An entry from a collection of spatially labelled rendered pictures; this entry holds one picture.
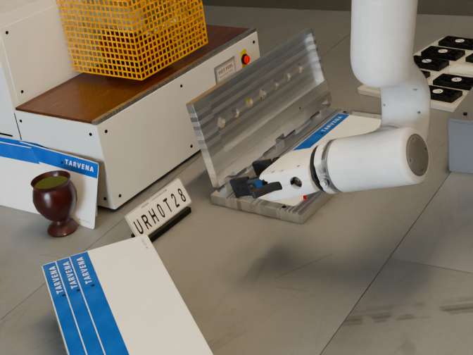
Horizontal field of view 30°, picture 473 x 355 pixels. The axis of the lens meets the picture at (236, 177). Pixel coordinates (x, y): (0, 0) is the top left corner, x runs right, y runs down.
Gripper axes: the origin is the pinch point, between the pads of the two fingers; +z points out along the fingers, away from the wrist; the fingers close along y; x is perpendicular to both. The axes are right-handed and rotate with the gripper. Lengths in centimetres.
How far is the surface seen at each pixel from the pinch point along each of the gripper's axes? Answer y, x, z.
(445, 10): 242, -29, 80
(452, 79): 78, -13, 1
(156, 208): 0.0, -3.3, 25.2
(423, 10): 241, -27, 89
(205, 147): 11.2, 3.1, 18.1
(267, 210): 11.1, -11.2, 9.5
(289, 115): 38.5, -1.8, 18.2
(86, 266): -27.5, -0.3, 14.3
